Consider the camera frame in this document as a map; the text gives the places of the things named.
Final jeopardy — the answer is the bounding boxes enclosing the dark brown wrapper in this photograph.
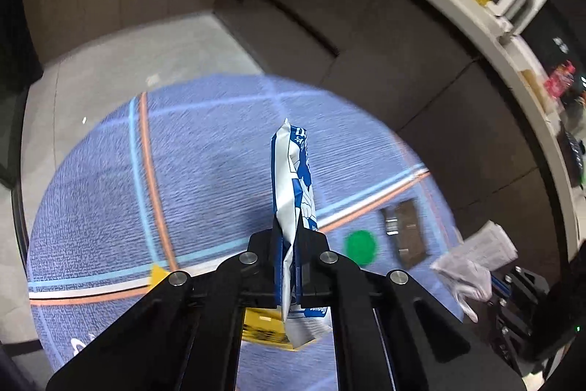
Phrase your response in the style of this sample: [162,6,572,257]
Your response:
[380,199,430,268]

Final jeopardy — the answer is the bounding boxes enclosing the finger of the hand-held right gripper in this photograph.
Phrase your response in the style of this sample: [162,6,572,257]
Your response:
[490,266,550,305]

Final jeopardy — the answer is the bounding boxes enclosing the yellow packet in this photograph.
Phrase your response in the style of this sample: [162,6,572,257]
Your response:
[242,307,294,350]

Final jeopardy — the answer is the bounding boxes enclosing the white paper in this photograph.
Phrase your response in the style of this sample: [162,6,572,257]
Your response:
[430,221,518,323]

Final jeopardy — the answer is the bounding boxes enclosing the green round cap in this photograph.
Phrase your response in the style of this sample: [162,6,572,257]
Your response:
[344,230,378,266]

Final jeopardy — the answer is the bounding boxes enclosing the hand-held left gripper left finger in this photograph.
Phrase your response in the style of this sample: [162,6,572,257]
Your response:
[46,228,287,391]

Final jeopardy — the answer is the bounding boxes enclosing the black framed glass door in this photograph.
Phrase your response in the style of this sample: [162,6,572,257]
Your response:
[0,0,42,190]

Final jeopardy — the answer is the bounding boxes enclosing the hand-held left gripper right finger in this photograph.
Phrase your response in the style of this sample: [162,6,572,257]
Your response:
[293,228,523,391]

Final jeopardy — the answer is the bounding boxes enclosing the brown base cabinets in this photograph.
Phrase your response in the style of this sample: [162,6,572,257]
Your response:
[18,0,578,282]

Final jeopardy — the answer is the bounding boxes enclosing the blue and white packet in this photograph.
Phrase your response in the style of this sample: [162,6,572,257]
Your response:
[270,118,333,350]

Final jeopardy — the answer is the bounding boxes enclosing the pink patterned packet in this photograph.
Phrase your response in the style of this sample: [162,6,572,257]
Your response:
[545,61,575,99]

